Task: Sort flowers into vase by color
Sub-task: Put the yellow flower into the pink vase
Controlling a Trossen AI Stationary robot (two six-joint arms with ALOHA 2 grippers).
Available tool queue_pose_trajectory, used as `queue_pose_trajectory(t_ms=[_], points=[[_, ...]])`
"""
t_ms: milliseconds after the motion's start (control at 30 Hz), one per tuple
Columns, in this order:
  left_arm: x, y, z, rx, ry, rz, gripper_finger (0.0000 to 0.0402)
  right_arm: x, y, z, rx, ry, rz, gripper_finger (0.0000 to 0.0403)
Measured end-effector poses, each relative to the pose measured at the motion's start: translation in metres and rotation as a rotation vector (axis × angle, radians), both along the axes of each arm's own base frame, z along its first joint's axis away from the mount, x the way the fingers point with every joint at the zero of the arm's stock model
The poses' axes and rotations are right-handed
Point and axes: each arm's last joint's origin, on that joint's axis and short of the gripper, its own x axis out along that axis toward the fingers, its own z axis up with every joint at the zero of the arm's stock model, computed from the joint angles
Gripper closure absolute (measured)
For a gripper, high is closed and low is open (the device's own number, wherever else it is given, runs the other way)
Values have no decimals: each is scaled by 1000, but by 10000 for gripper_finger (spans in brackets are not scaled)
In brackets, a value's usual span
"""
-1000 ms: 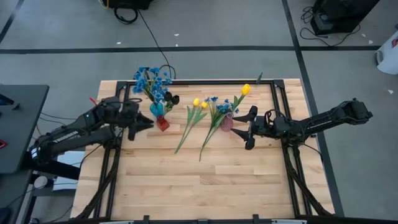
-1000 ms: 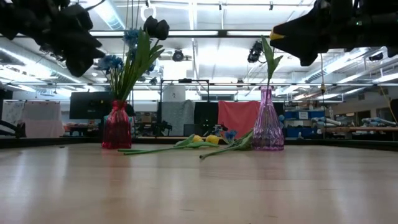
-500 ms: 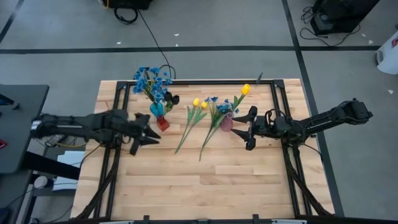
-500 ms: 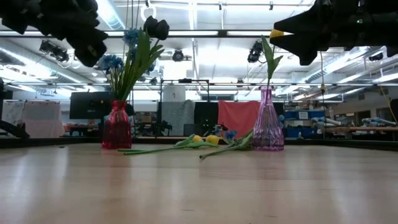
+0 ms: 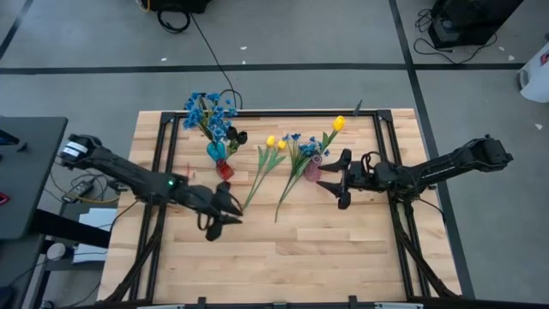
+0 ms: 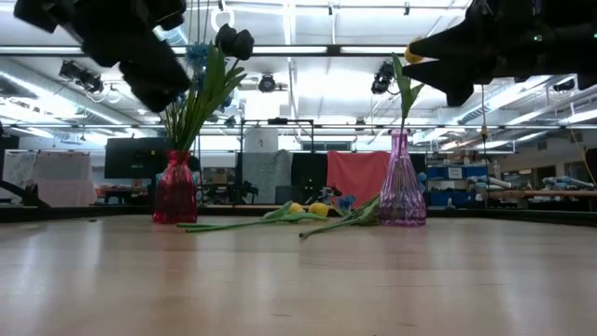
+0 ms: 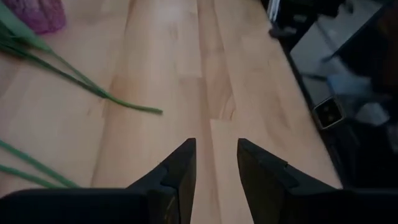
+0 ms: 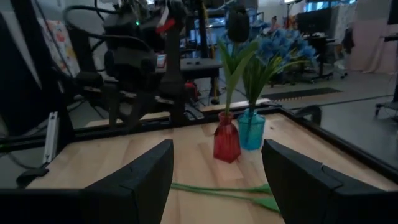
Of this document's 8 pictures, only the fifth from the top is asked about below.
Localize black power adapter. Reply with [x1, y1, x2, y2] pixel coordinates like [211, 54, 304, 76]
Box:
[62, 179, 95, 203]

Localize white round disc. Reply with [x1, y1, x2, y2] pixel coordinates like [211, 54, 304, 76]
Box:
[45, 242, 67, 262]

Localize white paper sheet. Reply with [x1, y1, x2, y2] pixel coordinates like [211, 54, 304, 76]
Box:
[72, 208, 118, 264]

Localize coiled black cable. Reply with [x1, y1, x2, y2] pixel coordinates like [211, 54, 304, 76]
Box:
[156, 10, 192, 34]

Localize red glass vase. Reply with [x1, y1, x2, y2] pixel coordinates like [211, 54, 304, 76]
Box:
[215, 157, 235, 181]

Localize black aluminium table frame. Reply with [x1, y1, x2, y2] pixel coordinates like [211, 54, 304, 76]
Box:
[100, 109, 462, 309]

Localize tangled black cable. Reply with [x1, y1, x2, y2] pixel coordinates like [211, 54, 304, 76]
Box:
[413, 8, 498, 64]

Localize white bin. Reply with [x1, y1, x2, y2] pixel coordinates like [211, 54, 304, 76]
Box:
[517, 41, 549, 104]

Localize black artificial tulip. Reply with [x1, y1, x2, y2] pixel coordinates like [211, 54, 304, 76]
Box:
[222, 125, 239, 162]
[226, 130, 249, 162]

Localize long black floor cable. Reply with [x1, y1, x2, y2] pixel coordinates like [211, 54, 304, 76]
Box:
[188, 12, 244, 94]

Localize purple glass vase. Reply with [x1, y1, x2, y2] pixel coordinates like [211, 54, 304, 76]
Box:
[303, 154, 323, 183]

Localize black computer tower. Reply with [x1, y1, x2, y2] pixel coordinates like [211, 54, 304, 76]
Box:
[428, 0, 525, 49]

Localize yellow artificial tulip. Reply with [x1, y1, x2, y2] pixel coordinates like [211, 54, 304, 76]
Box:
[319, 114, 347, 158]
[250, 139, 287, 203]
[242, 135, 278, 211]

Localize yellow floor cable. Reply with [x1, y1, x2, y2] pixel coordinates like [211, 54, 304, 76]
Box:
[49, 171, 121, 205]

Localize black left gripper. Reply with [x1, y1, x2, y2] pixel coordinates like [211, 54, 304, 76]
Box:
[184, 180, 244, 242]

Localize black desk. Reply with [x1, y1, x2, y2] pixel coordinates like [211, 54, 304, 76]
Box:
[0, 115, 69, 241]

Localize teal glass vase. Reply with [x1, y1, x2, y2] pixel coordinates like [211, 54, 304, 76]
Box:
[206, 140, 227, 162]

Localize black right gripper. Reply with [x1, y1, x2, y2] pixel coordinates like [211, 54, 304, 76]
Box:
[316, 148, 374, 211]

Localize large blue flower bunch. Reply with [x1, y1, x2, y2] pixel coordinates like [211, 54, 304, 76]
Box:
[183, 91, 239, 149]

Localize black equipment box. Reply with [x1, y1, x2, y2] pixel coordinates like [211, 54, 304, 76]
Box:
[148, 0, 214, 14]

